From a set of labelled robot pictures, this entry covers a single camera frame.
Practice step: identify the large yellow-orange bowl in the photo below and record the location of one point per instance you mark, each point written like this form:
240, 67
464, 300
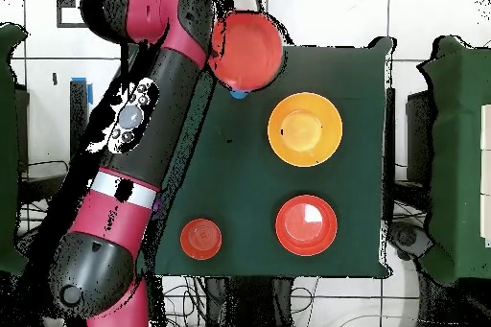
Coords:
305, 129

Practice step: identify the large orange bowl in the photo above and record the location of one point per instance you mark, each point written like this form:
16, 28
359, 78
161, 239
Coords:
247, 51
306, 225

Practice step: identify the purple cup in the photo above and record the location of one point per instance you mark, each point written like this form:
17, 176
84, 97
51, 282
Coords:
156, 204

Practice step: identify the dark green table cloth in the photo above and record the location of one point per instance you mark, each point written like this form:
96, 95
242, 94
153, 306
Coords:
249, 181

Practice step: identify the blue cup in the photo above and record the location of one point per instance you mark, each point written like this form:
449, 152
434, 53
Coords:
239, 94

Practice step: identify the small orange bowl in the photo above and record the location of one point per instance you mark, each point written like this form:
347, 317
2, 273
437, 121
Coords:
201, 239

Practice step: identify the green cloth covered side table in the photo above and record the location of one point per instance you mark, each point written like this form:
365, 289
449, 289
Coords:
7, 131
460, 150

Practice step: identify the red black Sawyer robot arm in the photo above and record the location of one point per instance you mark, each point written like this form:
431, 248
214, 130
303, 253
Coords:
115, 219

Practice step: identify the blue tape strip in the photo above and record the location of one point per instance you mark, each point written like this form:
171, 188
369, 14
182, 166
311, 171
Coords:
89, 93

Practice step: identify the black office chair base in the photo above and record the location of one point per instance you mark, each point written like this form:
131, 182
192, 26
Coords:
406, 237

